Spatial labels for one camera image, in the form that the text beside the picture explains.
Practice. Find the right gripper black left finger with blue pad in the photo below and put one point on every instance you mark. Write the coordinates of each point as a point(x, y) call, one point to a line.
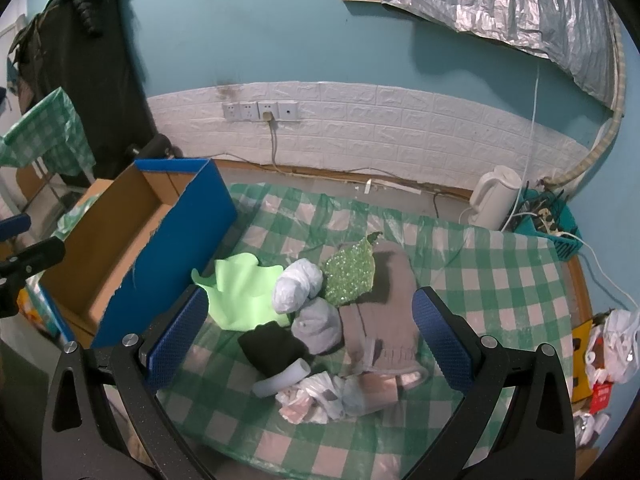
point(80, 438)

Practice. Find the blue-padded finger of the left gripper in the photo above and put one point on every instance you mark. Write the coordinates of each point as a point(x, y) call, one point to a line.
point(16, 225)

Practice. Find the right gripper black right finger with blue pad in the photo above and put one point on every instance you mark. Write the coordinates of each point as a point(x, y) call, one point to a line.
point(536, 438)

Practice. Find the grey brown towel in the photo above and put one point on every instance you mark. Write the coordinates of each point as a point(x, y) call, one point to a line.
point(380, 335)

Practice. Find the black sock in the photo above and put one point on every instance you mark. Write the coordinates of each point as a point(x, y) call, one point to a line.
point(271, 348)

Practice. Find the light green cloth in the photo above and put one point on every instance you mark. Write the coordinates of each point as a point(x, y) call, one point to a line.
point(239, 293)

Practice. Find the white foam tube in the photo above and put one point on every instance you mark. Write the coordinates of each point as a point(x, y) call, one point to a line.
point(289, 377)

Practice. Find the grey sock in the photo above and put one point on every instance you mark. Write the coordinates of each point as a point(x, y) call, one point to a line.
point(318, 326)

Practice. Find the green glitter sponge cloth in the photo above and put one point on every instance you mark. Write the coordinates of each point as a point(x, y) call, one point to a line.
point(349, 273)

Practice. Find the blue cardboard box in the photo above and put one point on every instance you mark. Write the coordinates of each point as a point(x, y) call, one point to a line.
point(131, 254)

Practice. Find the green checkered tablecloth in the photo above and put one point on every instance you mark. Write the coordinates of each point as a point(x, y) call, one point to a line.
point(505, 285)

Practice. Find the black hanging clothes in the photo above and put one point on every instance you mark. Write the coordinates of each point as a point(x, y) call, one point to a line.
point(81, 47)

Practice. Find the teal plastic basket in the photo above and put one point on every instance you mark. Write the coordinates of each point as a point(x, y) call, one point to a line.
point(546, 214)

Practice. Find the white electric kettle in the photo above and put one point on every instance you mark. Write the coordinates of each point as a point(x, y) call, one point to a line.
point(493, 197)

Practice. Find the silver foil curtain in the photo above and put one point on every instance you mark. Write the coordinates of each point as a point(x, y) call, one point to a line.
point(578, 36)

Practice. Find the white wall socket strip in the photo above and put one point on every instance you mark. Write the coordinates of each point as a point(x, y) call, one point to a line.
point(281, 111)

